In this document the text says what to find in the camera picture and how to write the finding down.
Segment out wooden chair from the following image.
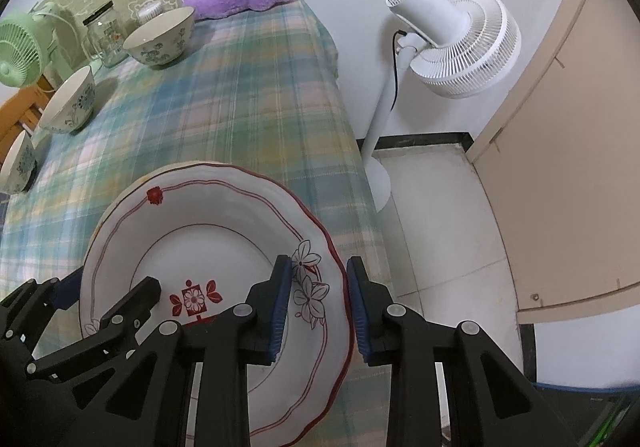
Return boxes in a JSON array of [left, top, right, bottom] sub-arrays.
[[0, 77, 51, 158]]

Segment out black fan cable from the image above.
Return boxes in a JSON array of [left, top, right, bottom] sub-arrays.
[[392, 30, 407, 113]]

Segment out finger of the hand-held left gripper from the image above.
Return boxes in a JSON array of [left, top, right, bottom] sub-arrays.
[[0, 267, 82, 358], [27, 276, 163, 380]]

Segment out white red-rimmed plate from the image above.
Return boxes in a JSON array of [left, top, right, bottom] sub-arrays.
[[79, 163, 357, 443]]

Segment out plaid tablecloth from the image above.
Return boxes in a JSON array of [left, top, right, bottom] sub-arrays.
[[0, 0, 386, 447]]

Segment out green desk fan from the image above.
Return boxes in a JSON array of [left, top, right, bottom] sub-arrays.
[[0, 2, 83, 90]]

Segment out round yellow floral plate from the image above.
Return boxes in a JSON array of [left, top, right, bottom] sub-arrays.
[[92, 160, 321, 248]]

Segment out cotton swab container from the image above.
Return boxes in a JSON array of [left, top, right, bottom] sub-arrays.
[[136, 0, 166, 25]]

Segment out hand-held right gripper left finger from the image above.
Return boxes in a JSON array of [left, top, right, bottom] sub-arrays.
[[75, 254, 293, 447]]

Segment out grey floral ceramic bowl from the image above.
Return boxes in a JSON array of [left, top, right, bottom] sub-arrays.
[[39, 64, 97, 134], [122, 6, 197, 69], [0, 130, 38, 194]]

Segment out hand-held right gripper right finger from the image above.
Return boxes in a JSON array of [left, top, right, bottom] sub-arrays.
[[346, 255, 581, 447]]

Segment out dark container blue rim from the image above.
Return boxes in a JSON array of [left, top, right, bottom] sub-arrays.
[[532, 379, 640, 447]]

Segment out white standing fan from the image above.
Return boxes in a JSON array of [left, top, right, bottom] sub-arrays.
[[359, 0, 522, 214]]

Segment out glass jar black lid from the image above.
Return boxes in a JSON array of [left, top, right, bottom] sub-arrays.
[[81, 0, 128, 67]]

